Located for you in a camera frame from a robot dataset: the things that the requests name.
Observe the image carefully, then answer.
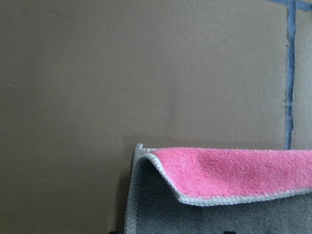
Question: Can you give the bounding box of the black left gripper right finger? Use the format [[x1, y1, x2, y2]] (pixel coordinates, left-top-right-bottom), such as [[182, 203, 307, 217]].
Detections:
[[223, 231, 236, 234]]

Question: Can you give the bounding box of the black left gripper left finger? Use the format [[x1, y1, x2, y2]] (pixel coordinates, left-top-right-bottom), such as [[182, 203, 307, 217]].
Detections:
[[108, 231, 122, 234]]

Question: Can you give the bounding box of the pink towel with white hem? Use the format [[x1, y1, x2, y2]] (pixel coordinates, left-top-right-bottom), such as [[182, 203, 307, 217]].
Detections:
[[124, 144, 312, 234]]

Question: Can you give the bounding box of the crossing blue tape strip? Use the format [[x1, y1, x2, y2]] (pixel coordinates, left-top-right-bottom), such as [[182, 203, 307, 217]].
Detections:
[[270, 0, 312, 150]]

